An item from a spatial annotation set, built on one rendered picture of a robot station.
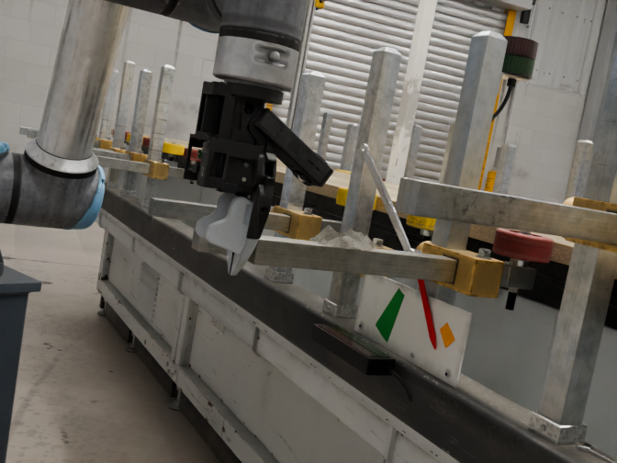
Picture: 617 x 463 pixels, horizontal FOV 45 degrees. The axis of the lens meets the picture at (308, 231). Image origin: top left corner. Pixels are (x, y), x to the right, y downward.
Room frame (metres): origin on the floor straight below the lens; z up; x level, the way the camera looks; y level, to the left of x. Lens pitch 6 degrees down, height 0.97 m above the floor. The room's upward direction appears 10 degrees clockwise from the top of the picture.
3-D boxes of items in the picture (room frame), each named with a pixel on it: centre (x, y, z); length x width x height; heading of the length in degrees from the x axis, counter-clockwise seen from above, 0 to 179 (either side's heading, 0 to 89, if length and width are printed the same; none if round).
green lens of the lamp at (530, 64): (1.06, -0.24, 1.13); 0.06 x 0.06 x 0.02
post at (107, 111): (3.01, 0.88, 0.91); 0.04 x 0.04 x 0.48; 29
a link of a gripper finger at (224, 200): (0.85, 0.10, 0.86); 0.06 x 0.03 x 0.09; 119
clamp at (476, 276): (1.02, -0.21, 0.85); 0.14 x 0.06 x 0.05; 29
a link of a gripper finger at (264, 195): (0.83, 0.06, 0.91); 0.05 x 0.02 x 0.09; 29
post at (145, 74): (2.58, 0.64, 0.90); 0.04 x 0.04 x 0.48; 29
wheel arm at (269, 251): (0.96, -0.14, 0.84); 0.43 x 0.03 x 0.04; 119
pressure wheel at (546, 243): (1.05, -0.30, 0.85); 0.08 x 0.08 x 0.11
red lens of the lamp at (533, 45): (1.06, -0.24, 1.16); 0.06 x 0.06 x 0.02
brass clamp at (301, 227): (1.46, 0.03, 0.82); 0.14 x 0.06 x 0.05; 29
